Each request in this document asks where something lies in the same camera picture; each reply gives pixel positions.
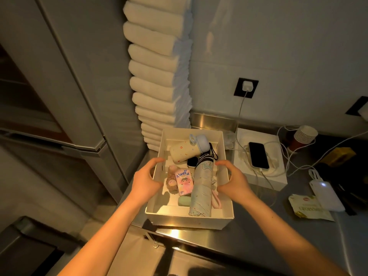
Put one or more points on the person's left hand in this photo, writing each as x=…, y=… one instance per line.
x=143, y=183

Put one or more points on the person's right hand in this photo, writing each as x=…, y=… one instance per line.
x=238, y=189

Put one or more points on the pale blue folding umbrella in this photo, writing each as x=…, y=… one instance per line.
x=201, y=192

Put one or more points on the pink printed tissue packet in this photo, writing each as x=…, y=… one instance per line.
x=184, y=182

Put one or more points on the small green earbuds case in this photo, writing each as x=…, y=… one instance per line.
x=184, y=201

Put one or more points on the white thermos bottle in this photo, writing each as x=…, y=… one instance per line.
x=184, y=152

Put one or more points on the white cardboard storage box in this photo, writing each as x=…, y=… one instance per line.
x=187, y=222

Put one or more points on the person's left forearm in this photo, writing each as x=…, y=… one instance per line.
x=100, y=241

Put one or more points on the person's right forearm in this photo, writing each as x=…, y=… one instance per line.
x=293, y=241

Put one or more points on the white flat box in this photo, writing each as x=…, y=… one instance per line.
x=276, y=181

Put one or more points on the black smartphone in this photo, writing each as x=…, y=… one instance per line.
x=258, y=155

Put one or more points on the clear plastic bag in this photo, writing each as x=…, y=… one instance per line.
x=229, y=139

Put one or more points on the red paper cup stack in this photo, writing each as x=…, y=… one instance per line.
x=304, y=136

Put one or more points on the white power bank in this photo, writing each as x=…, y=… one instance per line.
x=327, y=195

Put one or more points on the yellow patterned pouch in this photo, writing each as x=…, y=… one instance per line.
x=339, y=156

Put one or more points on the tall steel refrigerator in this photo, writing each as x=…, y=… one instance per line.
x=72, y=83

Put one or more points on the grey folding step stool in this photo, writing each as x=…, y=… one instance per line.
x=26, y=250

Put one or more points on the black wall socket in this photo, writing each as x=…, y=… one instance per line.
x=237, y=91
x=353, y=107

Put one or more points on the white wall charger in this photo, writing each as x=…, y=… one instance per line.
x=247, y=86
x=364, y=112

